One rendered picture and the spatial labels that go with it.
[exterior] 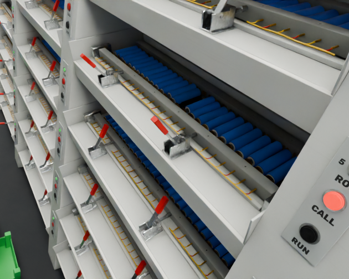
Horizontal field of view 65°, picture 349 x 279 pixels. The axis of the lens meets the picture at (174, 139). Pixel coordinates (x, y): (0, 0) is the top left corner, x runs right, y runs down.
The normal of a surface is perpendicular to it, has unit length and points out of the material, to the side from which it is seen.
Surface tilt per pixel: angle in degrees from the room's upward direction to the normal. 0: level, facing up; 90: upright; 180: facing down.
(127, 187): 18
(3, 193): 0
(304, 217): 90
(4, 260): 0
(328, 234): 90
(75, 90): 90
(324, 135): 90
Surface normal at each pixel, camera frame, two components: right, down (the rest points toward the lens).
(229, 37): 0.01, -0.76
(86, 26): 0.57, 0.54
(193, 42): -0.82, 0.36
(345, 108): -0.78, 0.11
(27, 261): 0.26, -0.84
